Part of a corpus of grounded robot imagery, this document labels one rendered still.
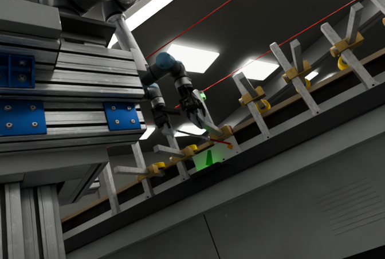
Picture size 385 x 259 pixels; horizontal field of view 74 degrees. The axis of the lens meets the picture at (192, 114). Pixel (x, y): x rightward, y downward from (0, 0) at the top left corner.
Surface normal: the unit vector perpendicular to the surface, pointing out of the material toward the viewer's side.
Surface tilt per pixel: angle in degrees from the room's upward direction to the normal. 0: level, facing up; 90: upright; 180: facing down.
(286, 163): 90
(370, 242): 90
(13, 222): 90
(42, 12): 90
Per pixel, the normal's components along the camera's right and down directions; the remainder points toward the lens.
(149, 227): -0.43, -0.25
